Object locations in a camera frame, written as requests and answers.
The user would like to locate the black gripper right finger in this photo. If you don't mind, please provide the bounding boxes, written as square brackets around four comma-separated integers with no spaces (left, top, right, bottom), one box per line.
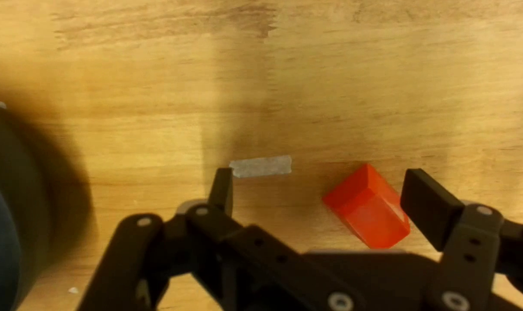
[399,166,523,311]

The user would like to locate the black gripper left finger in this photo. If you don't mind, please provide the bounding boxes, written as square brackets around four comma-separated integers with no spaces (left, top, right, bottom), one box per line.
[77,166,361,311]

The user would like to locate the red cube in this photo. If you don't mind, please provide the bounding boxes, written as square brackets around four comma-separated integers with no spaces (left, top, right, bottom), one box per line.
[322,162,413,251]

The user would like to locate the black bowl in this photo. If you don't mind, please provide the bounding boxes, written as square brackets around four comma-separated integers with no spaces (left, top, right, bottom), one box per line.
[0,100,97,311]

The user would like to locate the white tape strip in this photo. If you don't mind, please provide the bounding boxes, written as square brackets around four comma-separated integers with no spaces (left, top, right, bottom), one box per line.
[229,154,294,180]

